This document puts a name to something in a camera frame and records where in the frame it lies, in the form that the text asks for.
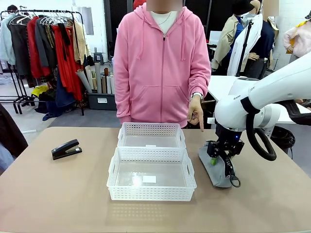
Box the black clothes rack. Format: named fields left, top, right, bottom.
left=0, top=6, right=85, bottom=116

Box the person's right forearm pink sleeve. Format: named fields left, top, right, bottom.
left=113, top=72, right=134, bottom=124

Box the brown jacket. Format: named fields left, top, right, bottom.
left=0, top=103, right=29, bottom=176

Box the white background table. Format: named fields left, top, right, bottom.
left=207, top=75, right=311, bottom=125

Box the small white perforated basket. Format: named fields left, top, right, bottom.
left=117, top=122, right=187, bottom=149

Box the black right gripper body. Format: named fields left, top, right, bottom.
left=207, top=139, right=245, bottom=158

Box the grey storage bin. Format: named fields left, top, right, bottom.
left=86, top=91, right=118, bottom=111

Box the grey zipper pencil pouch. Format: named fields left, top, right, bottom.
left=198, top=140, right=242, bottom=188

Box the yellow bag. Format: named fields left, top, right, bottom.
left=32, top=84, right=49, bottom=97

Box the mannequin with pink sweater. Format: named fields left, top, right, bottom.
left=283, top=21, right=311, bottom=64

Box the large white perforated basket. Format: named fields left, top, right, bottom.
left=106, top=146, right=197, bottom=201

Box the person in pink hoodie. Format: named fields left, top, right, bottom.
left=113, top=0, right=211, bottom=129

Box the person's left hand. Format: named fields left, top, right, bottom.
left=186, top=96, right=205, bottom=133

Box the mannequin with white coat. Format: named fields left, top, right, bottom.
left=227, top=0, right=280, bottom=80

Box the black hanging scarf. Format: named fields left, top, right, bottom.
left=57, top=23, right=71, bottom=62

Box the light blue fluffy coat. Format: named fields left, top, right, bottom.
left=0, top=13, right=17, bottom=66

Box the mannequin with beige trench coat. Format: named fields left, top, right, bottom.
left=210, top=0, right=262, bottom=76

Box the blue denim garment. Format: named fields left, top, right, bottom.
left=42, top=70, right=76, bottom=121

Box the person's left forearm pink sleeve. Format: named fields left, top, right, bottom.
left=188, top=69, right=211, bottom=98

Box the dark grey hanging coat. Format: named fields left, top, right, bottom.
left=9, top=16, right=32, bottom=76

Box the grey hanging jacket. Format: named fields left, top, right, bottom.
left=35, top=16, right=58, bottom=69

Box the black cable bundle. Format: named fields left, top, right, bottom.
left=269, top=125, right=296, bottom=149

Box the black stapler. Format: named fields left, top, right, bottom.
left=51, top=138, right=83, bottom=161

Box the grey paper roll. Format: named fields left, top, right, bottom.
left=77, top=68, right=93, bottom=94

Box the black robot cable hose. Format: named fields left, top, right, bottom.
left=240, top=96, right=311, bottom=161

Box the red hanging dress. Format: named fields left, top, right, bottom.
left=51, top=24, right=85, bottom=101

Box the red hanging jacket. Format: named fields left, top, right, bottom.
left=26, top=16, right=51, bottom=79

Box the beige hanging garment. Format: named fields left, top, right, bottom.
left=72, top=20, right=88, bottom=64

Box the grey stool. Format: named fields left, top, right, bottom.
left=93, top=51, right=105, bottom=66

